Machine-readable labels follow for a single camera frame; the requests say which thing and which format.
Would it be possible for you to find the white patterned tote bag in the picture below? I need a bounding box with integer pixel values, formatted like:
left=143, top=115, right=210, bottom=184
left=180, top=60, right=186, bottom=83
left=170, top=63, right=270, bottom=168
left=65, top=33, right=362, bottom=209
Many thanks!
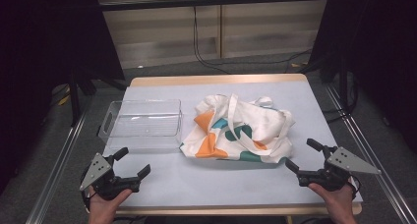
left=179, top=93, right=296, bottom=164

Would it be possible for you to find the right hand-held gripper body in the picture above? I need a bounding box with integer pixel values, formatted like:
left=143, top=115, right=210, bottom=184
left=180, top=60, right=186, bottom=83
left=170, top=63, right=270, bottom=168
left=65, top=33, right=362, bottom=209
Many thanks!
left=297, top=145, right=383, bottom=193

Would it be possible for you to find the black hanging cable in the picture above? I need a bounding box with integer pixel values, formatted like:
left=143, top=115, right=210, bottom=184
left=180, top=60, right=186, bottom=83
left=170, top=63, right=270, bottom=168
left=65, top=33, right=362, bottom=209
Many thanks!
left=192, top=6, right=313, bottom=75

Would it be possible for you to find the black horizontal bar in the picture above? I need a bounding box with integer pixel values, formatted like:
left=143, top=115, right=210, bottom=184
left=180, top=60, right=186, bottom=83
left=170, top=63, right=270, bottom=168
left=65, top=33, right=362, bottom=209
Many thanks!
left=98, top=0, right=331, bottom=12

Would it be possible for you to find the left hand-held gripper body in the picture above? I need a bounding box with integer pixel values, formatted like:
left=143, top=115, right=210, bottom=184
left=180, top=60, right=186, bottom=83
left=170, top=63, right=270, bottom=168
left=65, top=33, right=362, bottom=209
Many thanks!
left=79, top=152, right=143, bottom=201

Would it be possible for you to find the clear plastic container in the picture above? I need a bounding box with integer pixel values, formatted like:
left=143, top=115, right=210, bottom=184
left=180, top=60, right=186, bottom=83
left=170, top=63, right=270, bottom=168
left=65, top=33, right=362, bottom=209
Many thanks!
left=97, top=98, right=184, bottom=150

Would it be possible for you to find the black floor cable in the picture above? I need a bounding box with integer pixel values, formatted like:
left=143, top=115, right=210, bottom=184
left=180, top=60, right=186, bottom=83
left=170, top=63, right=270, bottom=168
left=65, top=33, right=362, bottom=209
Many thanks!
left=322, top=71, right=359, bottom=124

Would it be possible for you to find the person's left hand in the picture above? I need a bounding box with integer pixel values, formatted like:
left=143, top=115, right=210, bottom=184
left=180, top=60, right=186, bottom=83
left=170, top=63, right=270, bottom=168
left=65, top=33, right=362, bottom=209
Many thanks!
left=88, top=188, right=134, bottom=224

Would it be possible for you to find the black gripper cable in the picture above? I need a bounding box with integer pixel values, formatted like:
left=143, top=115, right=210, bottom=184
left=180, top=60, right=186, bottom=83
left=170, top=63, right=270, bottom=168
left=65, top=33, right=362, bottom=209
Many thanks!
left=349, top=177, right=362, bottom=200

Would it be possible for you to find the black curtain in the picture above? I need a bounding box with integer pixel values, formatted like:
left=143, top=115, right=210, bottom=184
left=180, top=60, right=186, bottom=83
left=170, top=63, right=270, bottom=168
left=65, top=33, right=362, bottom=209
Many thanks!
left=309, top=0, right=417, bottom=146
left=0, top=0, right=126, bottom=189

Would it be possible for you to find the metal floor rail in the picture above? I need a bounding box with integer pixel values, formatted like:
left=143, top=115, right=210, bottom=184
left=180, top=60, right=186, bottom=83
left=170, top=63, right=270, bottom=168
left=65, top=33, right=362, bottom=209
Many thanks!
left=325, top=84, right=417, bottom=223
left=25, top=114, right=87, bottom=224

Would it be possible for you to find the person's right hand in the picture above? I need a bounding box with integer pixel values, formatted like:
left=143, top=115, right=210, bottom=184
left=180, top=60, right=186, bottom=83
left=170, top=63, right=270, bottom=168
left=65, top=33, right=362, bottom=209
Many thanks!
left=307, top=183, right=359, bottom=224

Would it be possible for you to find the black stand leg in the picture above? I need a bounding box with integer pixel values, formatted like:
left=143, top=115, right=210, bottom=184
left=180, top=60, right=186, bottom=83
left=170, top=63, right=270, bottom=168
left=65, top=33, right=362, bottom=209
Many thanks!
left=338, top=58, right=351, bottom=112
left=69, top=68, right=82, bottom=128

